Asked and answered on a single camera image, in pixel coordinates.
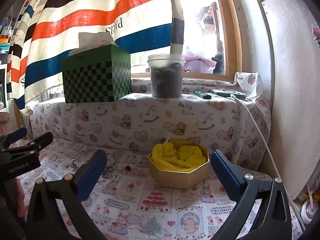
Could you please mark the tape roll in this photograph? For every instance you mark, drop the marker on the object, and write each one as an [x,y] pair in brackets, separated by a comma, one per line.
[310,210]

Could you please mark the wooden window frame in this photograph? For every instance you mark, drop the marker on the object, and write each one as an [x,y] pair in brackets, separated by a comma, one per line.
[233,30]

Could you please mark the yellow cloth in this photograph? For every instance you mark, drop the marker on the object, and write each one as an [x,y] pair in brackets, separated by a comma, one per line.
[180,156]

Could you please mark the white tissue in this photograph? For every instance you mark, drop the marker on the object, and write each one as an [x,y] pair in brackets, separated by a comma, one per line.
[93,40]

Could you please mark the gold dangle earrings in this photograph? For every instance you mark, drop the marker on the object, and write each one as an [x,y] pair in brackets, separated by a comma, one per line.
[108,174]

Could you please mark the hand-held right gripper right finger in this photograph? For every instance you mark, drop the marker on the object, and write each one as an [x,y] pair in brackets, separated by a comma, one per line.
[225,176]

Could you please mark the person's left hand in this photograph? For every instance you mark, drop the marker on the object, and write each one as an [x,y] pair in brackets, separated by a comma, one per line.
[21,197]

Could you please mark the gold octagonal box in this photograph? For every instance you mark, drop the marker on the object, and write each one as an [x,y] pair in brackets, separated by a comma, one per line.
[180,178]

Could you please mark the grey power bank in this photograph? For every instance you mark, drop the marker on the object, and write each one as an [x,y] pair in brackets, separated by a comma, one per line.
[228,93]

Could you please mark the white ribbon loop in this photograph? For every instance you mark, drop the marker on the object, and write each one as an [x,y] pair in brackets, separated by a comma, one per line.
[167,136]

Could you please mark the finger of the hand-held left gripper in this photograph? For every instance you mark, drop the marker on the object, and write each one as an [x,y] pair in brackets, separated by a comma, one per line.
[16,134]
[42,140]

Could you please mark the green checkered tissue box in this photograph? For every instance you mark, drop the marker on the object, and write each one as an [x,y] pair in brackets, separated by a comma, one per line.
[97,77]

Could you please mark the clear plastic jar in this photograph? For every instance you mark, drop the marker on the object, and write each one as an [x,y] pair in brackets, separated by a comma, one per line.
[165,78]

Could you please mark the bear print cloth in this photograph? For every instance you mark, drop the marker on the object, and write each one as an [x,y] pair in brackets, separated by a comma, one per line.
[140,120]

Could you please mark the narrow striped curtain strip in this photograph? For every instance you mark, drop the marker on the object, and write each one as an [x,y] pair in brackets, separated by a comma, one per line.
[177,30]

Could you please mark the dark fluffy object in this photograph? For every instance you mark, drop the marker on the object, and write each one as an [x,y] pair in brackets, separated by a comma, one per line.
[218,62]

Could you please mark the pink cloth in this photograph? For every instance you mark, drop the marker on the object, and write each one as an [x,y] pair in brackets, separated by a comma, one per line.
[197,62]

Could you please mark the striped curtain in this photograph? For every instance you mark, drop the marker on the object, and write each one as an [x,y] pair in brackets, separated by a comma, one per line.
[75,17]

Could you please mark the silver flower brooch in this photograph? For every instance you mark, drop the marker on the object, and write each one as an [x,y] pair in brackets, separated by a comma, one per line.
[72,163]

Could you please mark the light wooden cabinet panel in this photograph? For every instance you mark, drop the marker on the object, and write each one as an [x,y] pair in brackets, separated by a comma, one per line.
[292,92]

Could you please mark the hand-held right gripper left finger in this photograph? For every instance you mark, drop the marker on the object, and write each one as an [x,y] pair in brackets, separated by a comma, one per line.
[91,177]

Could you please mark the dark lighter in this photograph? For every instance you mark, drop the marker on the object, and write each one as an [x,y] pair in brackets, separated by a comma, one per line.
[203,94]

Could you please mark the cartoon sticker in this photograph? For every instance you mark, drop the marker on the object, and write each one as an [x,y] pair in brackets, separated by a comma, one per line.
[316,33]

